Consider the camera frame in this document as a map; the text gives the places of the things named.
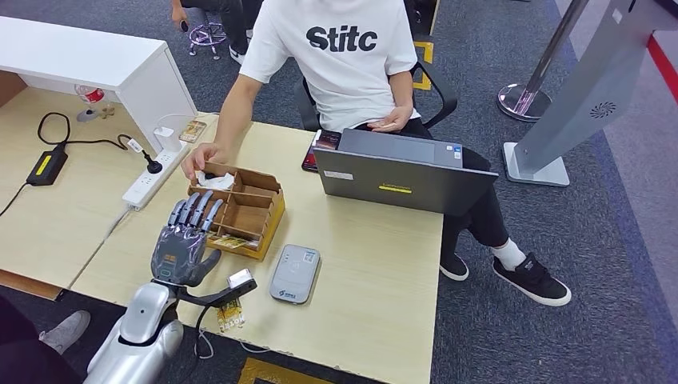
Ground black sneaker white sole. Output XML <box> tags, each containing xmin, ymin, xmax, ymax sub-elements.
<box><xmin>439</xmin><ymin>254</ymin><xmax>470</xmax><ymax>282</ymax></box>
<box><xmin>493</xmin><ymin>252</ymin><xmax>573</xmax><ymax>307</ymax></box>

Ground yellow printed key card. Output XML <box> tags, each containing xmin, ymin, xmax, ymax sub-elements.
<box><xmin>217</xmin><ymin>298</ymin><xmax>245</xmax><ymax>334</ymax></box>
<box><xmin>209</xmin><ymin>235</ymin><xmax>261</xmax><ymax>251</ymax></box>

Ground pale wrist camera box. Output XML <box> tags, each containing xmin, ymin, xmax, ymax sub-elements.
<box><xmin>226</xmin><ymin>268</ymin><xmax>258</xmax><ymax>298</ymax></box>

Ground chrome stanchion pole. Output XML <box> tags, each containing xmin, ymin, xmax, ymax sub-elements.
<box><xmin>497</xmin><ymin>0</ymin><xmax>590</xmax><ymax>124</ymax></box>

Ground white desk shelf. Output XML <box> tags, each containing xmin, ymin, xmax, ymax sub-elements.
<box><xmin>0</xmin><ymin>15</ymin><xmax>200</xmax><ymax>154</ymax></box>

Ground white charger plug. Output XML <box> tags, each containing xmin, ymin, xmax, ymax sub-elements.
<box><xmin>154</xmin><ymin>126</ymin><xmax>182</xmax><ymax>154</ymax></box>

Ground grey kiosk stand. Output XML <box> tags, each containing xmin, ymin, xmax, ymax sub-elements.
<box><xmin>501</xmin><ymin>0</ymin><xmax>678</xmax><ymax>188</ymax></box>

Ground grey card reader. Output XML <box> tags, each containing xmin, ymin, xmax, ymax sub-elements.
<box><xmin>269</xmin><ymin>244</ymin><xmax>322</xmax><ymax>306</ymax></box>

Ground white cable loop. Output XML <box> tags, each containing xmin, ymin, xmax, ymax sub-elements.
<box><xmin>193</xmin><ymin>328</ymin><xmax>271</xmax><ymax>362</ymax></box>

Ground person's right hand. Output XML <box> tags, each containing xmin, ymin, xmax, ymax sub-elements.
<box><xmin>181</xmin><ymin>142</ymin><xmax>229</xmax><ymax>182</ymax></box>

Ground cardboard compartment box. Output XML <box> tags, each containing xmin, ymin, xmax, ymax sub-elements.
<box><xmin>186</xmin><ymin>161</ymin><xmax>286</xmax><ymax>262</ymax></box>

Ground person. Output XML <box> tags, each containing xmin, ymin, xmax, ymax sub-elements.
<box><xmin>170</xmin><ymin>0</ymin><xmax>266</xmax><ymax>66</ymax></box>
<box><xmin>181</xmin><ymin>0</ymin><xmax>573</xmax><ymax>307</ymax></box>
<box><xmin>0</xmin><ymin>294</ymin><xmax>92</xmax><ymax>384</ymax></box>

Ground chrome stool base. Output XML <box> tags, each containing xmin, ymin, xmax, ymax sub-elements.
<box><xmin>189</xmin><ymin>7</ymin><xmax>229</xmax><ymax>61</ymax></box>

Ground person's left hand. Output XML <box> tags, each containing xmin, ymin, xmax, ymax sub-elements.
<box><xmin>366</xmin><ymin>106</ymin><xmax>414</xmax><ymax>134</ymax></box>

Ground thin black adapter cable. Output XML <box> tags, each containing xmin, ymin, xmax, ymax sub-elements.
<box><xmin>0</xmin><ymin>182</ymin><xmax>30</xmax><ymax>218</ymax></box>

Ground black smartphone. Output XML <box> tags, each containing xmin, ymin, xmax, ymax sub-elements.
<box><xmin>301</xmin><ymin>130</ymin><xmax>343</xmax><ymax>174</ymax></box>

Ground white power strip cord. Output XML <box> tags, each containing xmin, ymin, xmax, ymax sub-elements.
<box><xmin>98</xmin><ymin>209</ymin><xmax>132</xmax><ymax>246</ymax></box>

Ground white crumpled tissue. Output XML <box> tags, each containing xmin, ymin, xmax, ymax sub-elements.
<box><xmin>196</xmin><ymin>170</ymin><xmax>235</xmax><ymax>190</ymax></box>

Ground black office chair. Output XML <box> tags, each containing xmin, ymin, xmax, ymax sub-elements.
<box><xmin>293</xmin><ymin>58</ymin><xmax>459</xmax><ymax>133</ymax></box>

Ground stack of cards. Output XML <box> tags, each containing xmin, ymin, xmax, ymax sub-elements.
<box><xmin>178</xmin><ymin>120</ymin><xmax>208</xmax><ymax>144</ymax></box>

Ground clear bottle red label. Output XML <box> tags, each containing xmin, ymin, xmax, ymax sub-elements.
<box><xmin>74</xmin><ymin>84</ymin><xmax>106</xmax><ymax>106</ymax></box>

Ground black power adapter yellow label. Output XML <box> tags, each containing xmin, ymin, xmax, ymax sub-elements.
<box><xmin>26</xmin><ymin>147</ymin><xmax>70</xmax><ymax>186</ymax></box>

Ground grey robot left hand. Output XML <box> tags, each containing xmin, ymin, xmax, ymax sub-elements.
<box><xmin>150</xmin><ymin>190</ymin><xmax>225</xmax><ymax>289</ymax></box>

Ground grey shoe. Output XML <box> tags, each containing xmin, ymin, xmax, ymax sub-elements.
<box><xmin>39</xmin><ymin>310</ymin><xmax>92</xmax><ymax>356</ymax></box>

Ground white power strip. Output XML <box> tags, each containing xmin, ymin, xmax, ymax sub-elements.
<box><xmin>122</xmin><ymin>146</ymin><xmax>190</xmax><ymax>212</ymax></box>

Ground black power cord with plug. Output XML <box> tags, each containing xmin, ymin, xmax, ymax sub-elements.
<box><xmin>38</xmin><ymin>112</ymin><xmax>164</xmax><ymax>175</ymax></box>

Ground grey laptop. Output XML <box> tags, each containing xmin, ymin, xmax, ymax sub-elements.
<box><xmin>312</xmin><ymin>128</ymin><xmax>500</xmax><ymax>218</ymax></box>

